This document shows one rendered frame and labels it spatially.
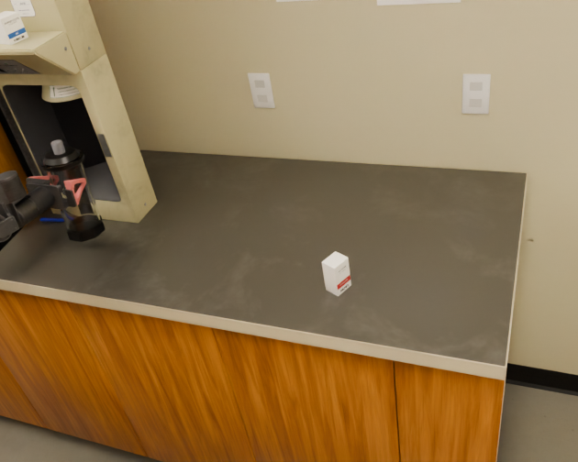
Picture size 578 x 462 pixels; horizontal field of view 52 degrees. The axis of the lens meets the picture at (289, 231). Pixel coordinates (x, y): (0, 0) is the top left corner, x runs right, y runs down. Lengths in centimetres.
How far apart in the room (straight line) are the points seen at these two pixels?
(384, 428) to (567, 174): 85
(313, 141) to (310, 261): 53
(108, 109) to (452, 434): 118
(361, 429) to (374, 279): 40
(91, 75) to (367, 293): 87
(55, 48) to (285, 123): 73
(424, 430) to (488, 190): 66
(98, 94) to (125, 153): 19
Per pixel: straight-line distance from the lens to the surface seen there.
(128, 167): 174
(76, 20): 160
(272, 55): 181
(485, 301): 137
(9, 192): 150
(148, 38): 199
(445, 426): 149
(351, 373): 142
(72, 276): 169
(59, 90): 171
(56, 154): 161
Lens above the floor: 190
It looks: 37 degrees down
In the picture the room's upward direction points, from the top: 11 degrees counter-clockwise
